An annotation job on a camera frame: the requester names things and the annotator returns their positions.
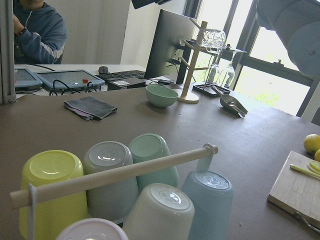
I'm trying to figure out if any mint green cup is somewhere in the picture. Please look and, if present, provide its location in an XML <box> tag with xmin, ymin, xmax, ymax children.
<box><xmin>128</xmin><ymin>133</ymin><xmax>180</xmax><ymax>193</ymax></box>

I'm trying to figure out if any pink cup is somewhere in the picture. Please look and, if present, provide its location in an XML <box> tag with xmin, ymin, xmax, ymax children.
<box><xmin>56</xmin><ymin>218</ymin><xmax>129</xmax><ymax>240</ymax></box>

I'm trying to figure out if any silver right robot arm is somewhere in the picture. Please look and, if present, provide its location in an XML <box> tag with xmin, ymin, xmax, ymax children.
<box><xmin>256</xmin><ymin>0</ymin><xmax>320</xmax><ymax>77</ymax></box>

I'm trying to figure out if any light blue cup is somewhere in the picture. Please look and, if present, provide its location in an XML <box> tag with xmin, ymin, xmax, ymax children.
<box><xmin>182</xmin><ymin>170</ymin><xmax>234</xmax><ymax>240</ymax></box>

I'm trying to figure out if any white cup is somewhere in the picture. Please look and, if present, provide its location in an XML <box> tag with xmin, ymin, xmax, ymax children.
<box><xmin>122</xmin><ymin>183</ymin><xmax>195</xmax><ymax>240</ymax></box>

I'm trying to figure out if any grey cup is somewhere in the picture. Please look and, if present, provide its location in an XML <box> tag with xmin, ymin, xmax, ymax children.
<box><xmin>82</xmin><ymin>141</ymin><xmax>139</xmax><ymax>224</ymax></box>

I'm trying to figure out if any yellow cup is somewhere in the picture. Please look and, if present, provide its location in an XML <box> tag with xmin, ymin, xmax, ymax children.
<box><xmin>21</xmin><ymin>150</ymin><xmax>88</xmax><ymax>240</ymax></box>

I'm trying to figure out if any mint green bowl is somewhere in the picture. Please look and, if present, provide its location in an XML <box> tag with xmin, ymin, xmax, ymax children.
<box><xmin>145</xmin><ymin>84</ymin><xmax>179</xmax><ymax>108</ymax></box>

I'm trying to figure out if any wooden mug tree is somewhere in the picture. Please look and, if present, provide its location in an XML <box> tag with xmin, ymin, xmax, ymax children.
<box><xmin>173</xmin><ymin>17</ymin><xmax>208</xmax><ymax>104</ymax></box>

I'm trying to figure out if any black wine glass rack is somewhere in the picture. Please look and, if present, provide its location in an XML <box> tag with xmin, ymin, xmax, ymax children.
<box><xmin>192</xmin><ymin>46</ymin><xmax>246</xmax><ymax>98</ymax></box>

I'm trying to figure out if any black keyboard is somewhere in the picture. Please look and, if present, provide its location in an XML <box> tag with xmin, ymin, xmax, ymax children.
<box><xmin>96</xmin><ymin>70</ymin><xmax>145</xmax><ymax>81</ymax></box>

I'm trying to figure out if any metal scoop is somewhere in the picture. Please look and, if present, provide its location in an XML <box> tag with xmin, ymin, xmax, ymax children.
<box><xmin>220</xmin><ymin>94</ymin><xmax>248</xmax><ymax>118</ymax></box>

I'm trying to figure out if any black monitor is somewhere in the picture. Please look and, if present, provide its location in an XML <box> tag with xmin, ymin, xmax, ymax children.
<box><xmin>144</xmin><ymin>9</ymin><xmax>195</xmax><ymax>84</ymax></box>

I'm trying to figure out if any upper wine glass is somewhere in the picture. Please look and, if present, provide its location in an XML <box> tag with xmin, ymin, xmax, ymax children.
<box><xmin>206</xmin><ymin>53</ymin><xmax>220</xmax><ymax>84</ymax></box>

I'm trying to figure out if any grey folded cloth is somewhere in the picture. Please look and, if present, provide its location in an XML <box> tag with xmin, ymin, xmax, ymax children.
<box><xmin>63</xmin><ymin>95</ymin><xmax>118</xmax><ymax>121</ymax></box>

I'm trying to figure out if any lower wine glass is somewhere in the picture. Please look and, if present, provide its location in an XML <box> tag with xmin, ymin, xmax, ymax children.
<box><xmin>220</xmin><ymin>49</ymin><xmax>239</xmax><ymax>88</ymax></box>

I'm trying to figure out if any blue teach pendant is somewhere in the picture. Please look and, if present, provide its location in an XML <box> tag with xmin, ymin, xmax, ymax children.
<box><xmin>35</xmin><ymin>69</ymin><xmax>105</xmax><ymax>92</ymax></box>
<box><xmin>14</xmin><ymin>68</ymin><xmax>43</xmax><ymax>92</ymax></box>

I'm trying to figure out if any clear glass mug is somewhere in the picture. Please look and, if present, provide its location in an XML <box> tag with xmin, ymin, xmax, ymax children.
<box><xmin>198</xmin><ymin>28</ymin><xmax>226</xmax><ymax>53</ymax></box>

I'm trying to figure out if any yellow plastic knife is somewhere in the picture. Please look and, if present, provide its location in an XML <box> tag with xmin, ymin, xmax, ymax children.
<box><xmin>289</xmin><ymin>164</ymin><xmax>320</xmax><ymax>179</ymax></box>

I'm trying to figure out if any person in blue hoodie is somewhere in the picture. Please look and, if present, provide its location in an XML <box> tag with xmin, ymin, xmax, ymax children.
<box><xmin>13</xmin><ymin>0</ymin><xmax>67</xmax><ymax>65</ymax></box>

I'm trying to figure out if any bamboo cutting board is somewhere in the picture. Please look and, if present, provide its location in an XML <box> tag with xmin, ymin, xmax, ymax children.
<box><xmin>267</xmin><ymin>151</ymin><xmax>320</xmax><ymax>229</ymax></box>

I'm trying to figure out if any yellow lemon near board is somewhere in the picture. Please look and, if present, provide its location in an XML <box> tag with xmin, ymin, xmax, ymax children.
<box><xmin>303</xmin><ymin>134</ymin><xmax>320</xmax><ymax>154</ymax></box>

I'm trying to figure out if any yellow lemon front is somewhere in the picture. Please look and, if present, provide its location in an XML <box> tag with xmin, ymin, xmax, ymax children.
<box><xmin>314</xmin><ymin>149</ymin><xmax>320</xmax><ymax>162</ymax></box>

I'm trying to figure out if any lemon slice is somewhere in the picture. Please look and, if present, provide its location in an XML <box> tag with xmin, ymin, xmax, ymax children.
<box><xmin>307</xmin><ymin>160</ymin><xmax>320</xmax><ymax>175</ymax></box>

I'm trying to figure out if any white wire cup holder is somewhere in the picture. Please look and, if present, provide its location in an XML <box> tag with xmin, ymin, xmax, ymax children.
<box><xmin>9</xmin><ymin>143</ymin><xmax>219</xmax><ymax>240</ymax></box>

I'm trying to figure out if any aluminium frame post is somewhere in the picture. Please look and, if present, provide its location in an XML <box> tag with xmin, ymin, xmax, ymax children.
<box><xmin>0</xmin><ymin>0</ymin><xmax>16</xmax><ymax>104</ymax></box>

